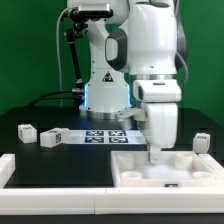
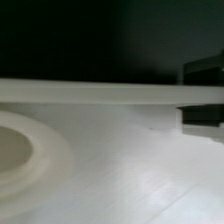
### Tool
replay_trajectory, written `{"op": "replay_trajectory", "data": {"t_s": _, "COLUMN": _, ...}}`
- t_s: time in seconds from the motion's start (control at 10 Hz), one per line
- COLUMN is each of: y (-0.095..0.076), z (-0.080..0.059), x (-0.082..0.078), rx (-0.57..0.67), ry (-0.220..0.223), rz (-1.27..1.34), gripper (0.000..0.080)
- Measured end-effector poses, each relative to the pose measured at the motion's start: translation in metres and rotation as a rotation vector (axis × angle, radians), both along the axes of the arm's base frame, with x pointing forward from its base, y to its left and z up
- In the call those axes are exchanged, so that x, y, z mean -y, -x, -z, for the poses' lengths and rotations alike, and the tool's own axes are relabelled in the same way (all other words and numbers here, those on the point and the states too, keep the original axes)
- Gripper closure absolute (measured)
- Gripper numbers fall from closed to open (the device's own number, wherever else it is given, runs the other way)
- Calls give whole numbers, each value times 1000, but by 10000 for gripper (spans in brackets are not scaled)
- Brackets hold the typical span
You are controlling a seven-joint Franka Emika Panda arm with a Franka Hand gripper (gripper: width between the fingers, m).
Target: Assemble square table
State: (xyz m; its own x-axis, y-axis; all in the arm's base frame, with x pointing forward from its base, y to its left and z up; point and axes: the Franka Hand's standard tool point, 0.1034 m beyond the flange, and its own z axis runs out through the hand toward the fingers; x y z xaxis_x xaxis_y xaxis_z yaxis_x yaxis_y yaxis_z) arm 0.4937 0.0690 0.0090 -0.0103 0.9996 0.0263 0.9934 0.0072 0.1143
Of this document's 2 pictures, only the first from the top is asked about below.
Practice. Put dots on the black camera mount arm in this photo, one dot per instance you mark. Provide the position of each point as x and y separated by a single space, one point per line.
72 34

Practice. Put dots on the tag marker sheet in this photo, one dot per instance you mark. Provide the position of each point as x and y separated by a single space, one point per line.
105 137

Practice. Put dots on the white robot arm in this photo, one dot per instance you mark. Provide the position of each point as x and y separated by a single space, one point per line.
134 50

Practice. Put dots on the white U-shaped fence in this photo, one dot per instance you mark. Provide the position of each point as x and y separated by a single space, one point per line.
114 200

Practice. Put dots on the white square table top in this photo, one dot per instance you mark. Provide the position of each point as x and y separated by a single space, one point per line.
172 169

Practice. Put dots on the black camera on mount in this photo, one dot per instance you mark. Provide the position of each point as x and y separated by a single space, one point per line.
99 10

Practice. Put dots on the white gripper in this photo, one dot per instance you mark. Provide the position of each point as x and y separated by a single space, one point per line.
157 122

